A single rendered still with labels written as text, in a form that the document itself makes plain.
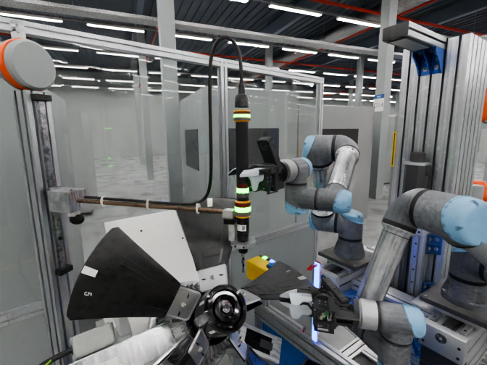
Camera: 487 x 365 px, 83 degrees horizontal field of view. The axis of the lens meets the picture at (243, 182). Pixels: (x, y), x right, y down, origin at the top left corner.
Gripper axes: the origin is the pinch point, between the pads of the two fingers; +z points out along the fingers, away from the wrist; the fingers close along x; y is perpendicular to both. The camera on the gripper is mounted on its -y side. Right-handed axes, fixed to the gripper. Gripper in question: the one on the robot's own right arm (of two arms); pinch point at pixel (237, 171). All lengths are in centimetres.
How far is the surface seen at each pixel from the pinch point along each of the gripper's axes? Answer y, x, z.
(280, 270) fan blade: 37.5, 1.2, -22.8
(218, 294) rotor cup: 31.2, -0.5, 8.5
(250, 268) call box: 52, 28, -38
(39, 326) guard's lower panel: 65, 78, 34
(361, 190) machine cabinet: 93, 121, -463
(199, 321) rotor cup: 36.6, 0.9, 13.8
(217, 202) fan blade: 12.5, 16.6, -8.0
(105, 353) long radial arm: 42, 15, 32
